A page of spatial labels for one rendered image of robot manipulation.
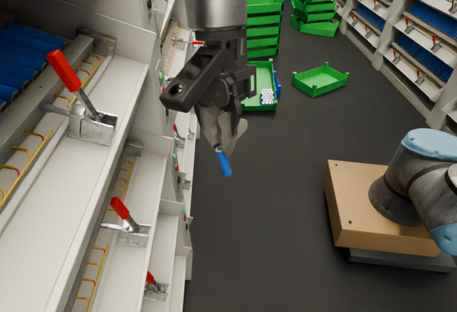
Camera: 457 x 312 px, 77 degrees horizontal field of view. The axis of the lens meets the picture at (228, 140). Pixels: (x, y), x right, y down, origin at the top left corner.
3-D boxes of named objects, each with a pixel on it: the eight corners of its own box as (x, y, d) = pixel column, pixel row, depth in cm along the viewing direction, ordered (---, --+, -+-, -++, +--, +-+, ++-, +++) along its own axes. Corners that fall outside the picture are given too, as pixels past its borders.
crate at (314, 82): (324, 72, 199) (326, 61, 194) (346, 84, 186) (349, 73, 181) (290, 83, 188) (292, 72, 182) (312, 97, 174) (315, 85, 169)
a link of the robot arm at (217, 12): (219, -6, 36) (168, -2, 42) (222, 35, 38) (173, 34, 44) (258, -8, 42) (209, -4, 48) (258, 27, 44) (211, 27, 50)
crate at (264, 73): (275, 110, 164) (277, 102, 157) (240, 111, 164) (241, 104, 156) (270, 66, 175) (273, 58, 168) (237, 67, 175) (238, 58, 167)
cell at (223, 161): (233, 171, 55) (226, 146, 51) (228, 178, 54) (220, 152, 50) (226, 168, 56) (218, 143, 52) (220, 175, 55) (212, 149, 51)
